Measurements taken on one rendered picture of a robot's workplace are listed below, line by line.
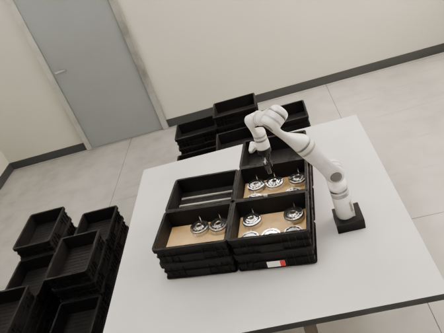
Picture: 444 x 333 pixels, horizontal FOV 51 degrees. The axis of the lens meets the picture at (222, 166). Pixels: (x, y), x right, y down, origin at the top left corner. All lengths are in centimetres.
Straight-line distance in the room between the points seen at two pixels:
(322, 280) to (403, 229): 48
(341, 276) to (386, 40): 367
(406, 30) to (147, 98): 296
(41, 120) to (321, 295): 450
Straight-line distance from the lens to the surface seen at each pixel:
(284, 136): 208
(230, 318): 224
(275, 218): 243
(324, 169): 222
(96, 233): 333
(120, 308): 256
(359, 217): 244
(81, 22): 534
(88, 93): 563
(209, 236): 247
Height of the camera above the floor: 239
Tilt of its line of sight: 32 degrees down
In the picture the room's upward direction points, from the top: 20 degrees counter-clockwise
